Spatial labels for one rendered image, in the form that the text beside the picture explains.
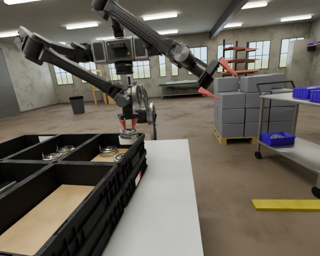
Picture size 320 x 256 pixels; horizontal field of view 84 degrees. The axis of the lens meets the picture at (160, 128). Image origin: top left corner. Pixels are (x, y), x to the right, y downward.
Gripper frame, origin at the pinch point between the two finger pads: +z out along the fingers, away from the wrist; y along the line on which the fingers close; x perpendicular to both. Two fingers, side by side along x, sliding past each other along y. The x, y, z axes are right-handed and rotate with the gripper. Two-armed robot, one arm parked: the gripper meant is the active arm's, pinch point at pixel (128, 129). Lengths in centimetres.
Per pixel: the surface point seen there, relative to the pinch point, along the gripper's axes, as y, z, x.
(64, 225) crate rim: -35, 5, -52
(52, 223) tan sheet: -39, 16, -36
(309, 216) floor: 142, 89, -45
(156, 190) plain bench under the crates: 4.2, 26.9, -23.9
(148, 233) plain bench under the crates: -10, 27, -45
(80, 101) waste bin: 33, 72, 713
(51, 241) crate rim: -37, 5, -55
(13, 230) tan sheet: -50, 16, -32
